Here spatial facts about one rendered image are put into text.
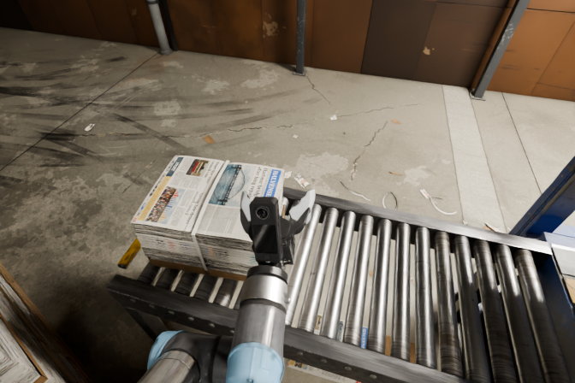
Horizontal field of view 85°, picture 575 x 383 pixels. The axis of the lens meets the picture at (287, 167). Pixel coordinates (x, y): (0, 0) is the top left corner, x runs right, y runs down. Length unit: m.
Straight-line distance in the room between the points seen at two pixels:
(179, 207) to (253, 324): 0.52
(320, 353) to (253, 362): 0.49
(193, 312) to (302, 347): 0.32
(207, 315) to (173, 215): 0.30
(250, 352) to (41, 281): 1.98
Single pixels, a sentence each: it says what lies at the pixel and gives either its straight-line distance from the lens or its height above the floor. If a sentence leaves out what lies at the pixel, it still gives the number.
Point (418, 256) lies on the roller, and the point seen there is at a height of 0.79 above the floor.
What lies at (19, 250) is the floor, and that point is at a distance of 2.62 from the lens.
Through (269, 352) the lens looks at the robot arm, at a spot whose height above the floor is 1.25.
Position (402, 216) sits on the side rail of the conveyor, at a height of 0.80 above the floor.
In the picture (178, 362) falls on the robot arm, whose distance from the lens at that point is 0.57.
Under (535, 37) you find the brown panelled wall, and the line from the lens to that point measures 3.86.
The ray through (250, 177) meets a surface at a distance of 0.97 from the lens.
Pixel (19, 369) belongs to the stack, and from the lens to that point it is 1.25.
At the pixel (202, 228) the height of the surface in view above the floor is 1.03.
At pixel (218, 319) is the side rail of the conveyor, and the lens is 1.01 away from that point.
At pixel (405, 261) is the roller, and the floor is 0.80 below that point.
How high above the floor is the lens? 1.73
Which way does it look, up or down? 44 degrees down
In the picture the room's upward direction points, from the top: straight up
